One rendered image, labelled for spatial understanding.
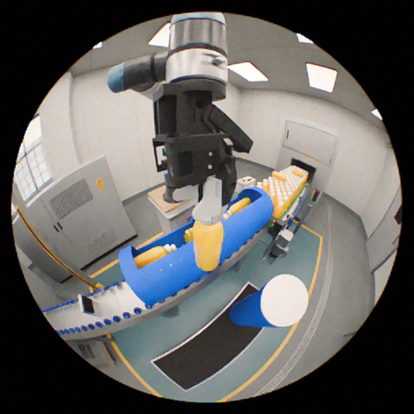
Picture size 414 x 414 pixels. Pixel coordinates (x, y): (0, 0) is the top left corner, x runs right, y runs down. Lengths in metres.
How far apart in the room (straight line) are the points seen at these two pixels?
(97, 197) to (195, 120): 1.72
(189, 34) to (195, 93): 0.08
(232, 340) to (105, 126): 3.78
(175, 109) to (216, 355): 1.60
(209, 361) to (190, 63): 1.67
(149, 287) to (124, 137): 2.82
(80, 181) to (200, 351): 2.24
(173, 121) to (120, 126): 2.84
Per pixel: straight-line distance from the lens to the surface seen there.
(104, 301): 0.91
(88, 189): 1.77
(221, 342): 1.49
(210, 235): 0.24
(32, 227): 0.94
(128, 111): 3.05
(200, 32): 0.18
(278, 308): 0.65
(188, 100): 0.15
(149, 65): 0.28
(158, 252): 0.58
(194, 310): 1.61
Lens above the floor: 1.61
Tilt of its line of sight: 38 degrees down
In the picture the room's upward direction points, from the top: straight up
